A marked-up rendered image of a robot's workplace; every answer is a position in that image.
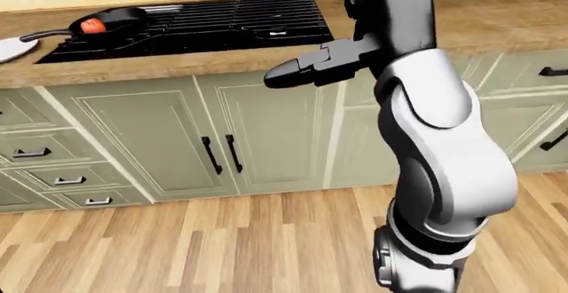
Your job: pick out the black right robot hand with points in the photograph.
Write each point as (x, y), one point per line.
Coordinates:
(395, 13)

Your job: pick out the black frying pan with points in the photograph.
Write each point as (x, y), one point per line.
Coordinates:
(120, 18)

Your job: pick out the red tomato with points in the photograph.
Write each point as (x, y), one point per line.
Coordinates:
(92, 26)

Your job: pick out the white plate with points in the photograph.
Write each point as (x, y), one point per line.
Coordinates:
(11, 48)

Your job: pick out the green drawer front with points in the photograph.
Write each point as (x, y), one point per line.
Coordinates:
(89, 173)
(539, 123)
(120, 197)
(49, 141)
(22, 106)
(515, 73)

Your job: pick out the green cabinet door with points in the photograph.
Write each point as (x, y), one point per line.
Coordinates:
(151, 140)
(275, 140)

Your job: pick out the black gas cooktop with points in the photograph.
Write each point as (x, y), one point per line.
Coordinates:
(213, 23)

